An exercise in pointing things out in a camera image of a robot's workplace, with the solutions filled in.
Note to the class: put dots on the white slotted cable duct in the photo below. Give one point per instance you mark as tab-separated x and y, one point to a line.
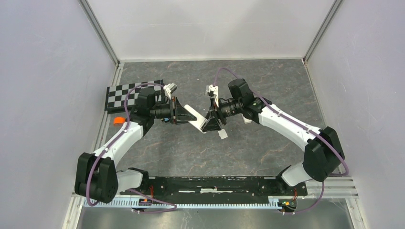
135	202

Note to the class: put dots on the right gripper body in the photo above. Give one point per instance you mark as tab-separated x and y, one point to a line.
224	110

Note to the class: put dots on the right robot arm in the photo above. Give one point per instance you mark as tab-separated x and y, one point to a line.
322	149

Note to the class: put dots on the black white checkerboard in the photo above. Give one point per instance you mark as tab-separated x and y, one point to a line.
115	96

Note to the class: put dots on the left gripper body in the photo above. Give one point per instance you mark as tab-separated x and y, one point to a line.
168	110

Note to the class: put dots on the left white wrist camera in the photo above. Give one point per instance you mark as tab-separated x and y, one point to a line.
169	89

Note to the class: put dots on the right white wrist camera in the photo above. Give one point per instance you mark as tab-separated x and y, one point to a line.
212	92

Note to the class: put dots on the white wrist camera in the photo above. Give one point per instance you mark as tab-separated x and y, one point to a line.
212	92
169	89

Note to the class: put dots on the white long remote control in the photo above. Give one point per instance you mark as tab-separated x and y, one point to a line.
246	120

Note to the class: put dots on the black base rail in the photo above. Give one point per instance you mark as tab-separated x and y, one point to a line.
219	190

